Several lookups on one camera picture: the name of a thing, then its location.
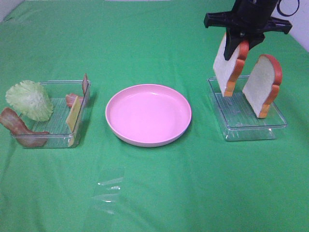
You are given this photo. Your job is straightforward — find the clear plastic film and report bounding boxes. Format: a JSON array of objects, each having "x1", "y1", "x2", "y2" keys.
[{"x1": 91, "y1": 167, "x2": 125, "y2": 215}]

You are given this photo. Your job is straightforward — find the toy yellow cheese slice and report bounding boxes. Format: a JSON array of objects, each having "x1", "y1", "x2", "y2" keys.
[{"x1": 66, "y1": 99, "x2": 81, "y2": 147}]

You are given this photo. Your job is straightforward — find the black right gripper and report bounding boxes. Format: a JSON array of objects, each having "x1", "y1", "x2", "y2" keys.
[{"x1": 204, "y1": 0, "x2": 292, "y2": 60}]

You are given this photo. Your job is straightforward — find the green tablecloth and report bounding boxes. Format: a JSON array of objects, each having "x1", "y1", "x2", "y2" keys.
[{"x1": 0, "y1": 0, "x2": 309, "y2": 232}]

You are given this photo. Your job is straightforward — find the toy lettuce leaf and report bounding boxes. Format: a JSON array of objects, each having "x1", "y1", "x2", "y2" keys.
[{"x1": 5, "y1": 80, "x2": 54, "y2": 122}]

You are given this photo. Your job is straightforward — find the pink round plate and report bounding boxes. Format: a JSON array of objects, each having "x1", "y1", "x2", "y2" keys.
[{"x1": 105, "y1": 84, "x2": 192, "y2": 147}]

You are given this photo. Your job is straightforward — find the toy bread slice upright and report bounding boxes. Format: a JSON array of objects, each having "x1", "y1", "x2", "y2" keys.
[{"x1": 242, "y1": 54, "x2": 283, "y2": 118}]

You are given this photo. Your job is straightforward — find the clear bread container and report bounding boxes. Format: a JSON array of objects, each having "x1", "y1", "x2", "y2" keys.
[{"x1": 207, "y1": 75, "x2": 288, "y2": 142}]

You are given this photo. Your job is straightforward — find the toy bread slice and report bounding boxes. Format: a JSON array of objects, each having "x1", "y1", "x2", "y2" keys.
[
  {"x1": 213, "y1": 34, "x2": 249, "y2": 97},
  {"x1": 242, "y1": 54, "x2": 283, "y2": 118}
]

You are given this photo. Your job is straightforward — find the toy bacon strip front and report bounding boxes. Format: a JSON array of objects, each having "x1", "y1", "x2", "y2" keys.
[{"x1": 0, "y1": 107, "x2": 49, "y2": 147}]

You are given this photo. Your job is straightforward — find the clear fillings container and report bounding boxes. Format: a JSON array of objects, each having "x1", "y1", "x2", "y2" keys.
[{"x1": 11, "y1": 80, "x2": 92, "y2": 148}]

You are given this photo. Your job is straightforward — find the toy bacon strip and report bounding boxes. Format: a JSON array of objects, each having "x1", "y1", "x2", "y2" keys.
[
  {"x1": 65, "y1": 73, "x2": 88, "y2": 108},
  {"x1": 0, "y1": 107, "x2": 49, "y2": 147}
]

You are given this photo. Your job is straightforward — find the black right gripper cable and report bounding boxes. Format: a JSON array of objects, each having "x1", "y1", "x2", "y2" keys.
[{"x1": 276, "y1": 0, "x2": 300, "y2": 17}]

